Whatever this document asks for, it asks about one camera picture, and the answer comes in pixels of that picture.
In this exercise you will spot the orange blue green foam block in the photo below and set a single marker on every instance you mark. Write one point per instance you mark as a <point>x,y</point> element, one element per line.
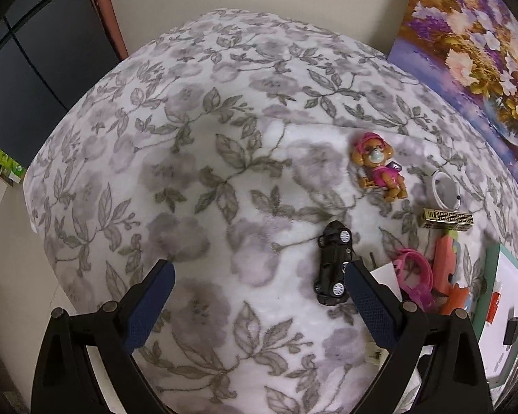
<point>442,258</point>

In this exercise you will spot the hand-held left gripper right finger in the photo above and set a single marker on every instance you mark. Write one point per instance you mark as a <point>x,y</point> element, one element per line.
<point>371,306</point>

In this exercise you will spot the black power adapter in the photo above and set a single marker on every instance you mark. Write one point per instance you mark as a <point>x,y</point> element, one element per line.
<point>512,331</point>

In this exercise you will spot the dark cabinet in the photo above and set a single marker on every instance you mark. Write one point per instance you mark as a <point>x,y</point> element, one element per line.
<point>26,51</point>

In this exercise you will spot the pink dog toy figure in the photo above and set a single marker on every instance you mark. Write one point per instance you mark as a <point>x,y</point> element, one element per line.
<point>382,172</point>

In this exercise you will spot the white round device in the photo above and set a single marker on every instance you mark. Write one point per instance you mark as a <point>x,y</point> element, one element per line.
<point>434,189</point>

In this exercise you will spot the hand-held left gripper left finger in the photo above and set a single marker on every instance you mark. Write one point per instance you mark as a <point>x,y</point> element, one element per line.
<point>153,306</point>

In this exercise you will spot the black toy car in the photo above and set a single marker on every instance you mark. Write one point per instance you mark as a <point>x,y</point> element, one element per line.
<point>330,263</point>

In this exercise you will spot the flower painting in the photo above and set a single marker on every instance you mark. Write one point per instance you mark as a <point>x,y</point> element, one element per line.
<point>466,51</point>

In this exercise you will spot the green printed item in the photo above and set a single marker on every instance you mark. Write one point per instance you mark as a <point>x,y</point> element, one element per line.
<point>0,155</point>

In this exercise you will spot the red and white bottle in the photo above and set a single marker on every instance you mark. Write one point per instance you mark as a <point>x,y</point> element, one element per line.
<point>494,304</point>

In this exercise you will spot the pink wristband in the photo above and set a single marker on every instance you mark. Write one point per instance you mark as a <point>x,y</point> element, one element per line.
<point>423,280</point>

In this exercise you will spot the white box with teal rim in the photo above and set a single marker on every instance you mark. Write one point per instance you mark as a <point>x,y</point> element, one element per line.
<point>513,276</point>

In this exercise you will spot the gold patterned box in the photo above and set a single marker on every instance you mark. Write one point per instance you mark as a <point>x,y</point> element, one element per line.
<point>449,219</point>

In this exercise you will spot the floral grey white blanket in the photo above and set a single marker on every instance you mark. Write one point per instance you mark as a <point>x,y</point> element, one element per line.
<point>198,181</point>

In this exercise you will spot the white card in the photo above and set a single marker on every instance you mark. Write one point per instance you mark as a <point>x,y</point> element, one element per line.
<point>386,278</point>

